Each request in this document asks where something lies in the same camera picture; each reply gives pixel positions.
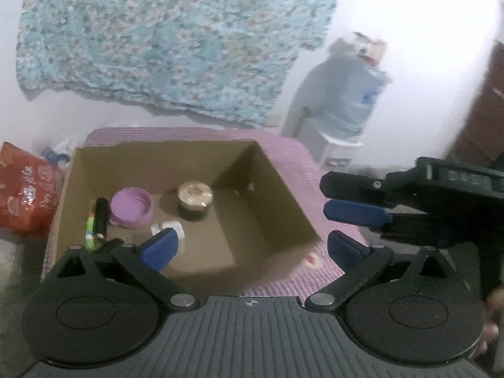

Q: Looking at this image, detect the blue and white plastic item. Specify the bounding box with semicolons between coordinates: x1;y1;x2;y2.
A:
41;140;75;172

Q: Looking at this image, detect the person's right hand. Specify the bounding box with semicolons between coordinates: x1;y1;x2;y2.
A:
477;288;504;357

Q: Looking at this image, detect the teal floral cloth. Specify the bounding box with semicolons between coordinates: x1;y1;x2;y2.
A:
16;0;347;129

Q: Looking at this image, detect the brown wooden cabinet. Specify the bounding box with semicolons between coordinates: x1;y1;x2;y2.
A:
447;39;504;168

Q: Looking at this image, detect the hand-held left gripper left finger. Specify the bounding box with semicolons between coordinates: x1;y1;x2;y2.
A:
55;228;198;312

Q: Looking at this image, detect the black lipstick tube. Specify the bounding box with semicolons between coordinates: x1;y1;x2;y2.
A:
94;198;109;245

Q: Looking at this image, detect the brown cardboard box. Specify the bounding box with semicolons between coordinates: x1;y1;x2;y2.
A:
45;140;324;296

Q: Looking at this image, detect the white water dispenser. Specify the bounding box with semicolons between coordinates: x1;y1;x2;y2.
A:
279;83;365;170

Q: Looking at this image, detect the small printed carton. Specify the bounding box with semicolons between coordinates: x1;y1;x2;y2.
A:
346;31;387;66

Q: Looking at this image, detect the white charger plug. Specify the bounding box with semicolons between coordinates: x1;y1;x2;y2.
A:
151;220;186;250

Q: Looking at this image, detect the red patterned gift bag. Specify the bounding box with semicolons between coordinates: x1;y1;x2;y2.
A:
0;141;66;241

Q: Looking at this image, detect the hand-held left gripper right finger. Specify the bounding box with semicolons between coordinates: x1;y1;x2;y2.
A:
305;230;453;312

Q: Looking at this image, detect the purple plastic lid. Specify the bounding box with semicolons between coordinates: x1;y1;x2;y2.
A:
109;188;153;229

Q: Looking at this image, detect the gold lidded round jar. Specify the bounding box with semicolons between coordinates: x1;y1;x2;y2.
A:
176;180;214;221

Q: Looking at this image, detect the purple checkered tablecloth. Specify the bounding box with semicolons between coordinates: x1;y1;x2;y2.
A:
41;126;379;298

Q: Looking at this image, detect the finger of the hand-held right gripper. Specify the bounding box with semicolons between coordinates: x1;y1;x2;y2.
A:
320;171;394;209
323;200;450;245

